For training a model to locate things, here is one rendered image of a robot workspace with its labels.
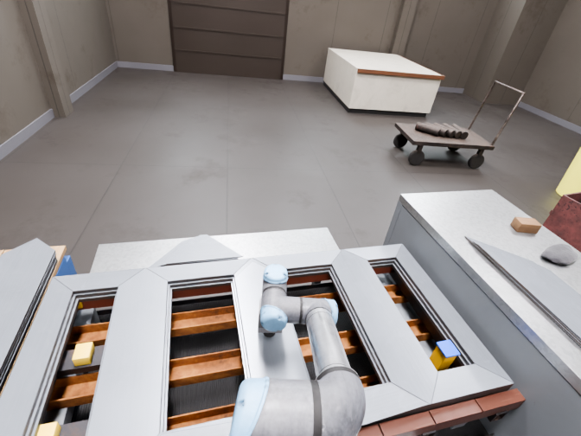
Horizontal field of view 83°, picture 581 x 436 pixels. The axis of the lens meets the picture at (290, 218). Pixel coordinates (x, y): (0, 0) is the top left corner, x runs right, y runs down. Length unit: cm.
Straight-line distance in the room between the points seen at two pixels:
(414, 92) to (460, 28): 325
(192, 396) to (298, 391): 91
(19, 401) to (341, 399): 93
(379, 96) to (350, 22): 255
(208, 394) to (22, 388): 60
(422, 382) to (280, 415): 76
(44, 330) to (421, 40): 927
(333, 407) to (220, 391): 92
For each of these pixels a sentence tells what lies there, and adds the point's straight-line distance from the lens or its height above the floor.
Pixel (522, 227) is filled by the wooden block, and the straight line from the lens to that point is 187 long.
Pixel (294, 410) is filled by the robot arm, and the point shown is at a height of 133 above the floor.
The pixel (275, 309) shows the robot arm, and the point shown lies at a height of 115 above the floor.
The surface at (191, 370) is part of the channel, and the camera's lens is 139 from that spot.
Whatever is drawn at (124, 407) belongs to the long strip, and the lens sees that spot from 117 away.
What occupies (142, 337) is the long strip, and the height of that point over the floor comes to 86.
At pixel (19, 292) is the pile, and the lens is 160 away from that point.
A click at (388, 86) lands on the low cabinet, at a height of 53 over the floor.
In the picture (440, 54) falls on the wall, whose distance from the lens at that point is 998.
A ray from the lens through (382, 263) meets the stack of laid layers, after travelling 166.
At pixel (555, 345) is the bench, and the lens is 138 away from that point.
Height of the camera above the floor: 188
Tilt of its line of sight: 35 degrees down
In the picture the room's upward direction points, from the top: 7 degrees clockwise
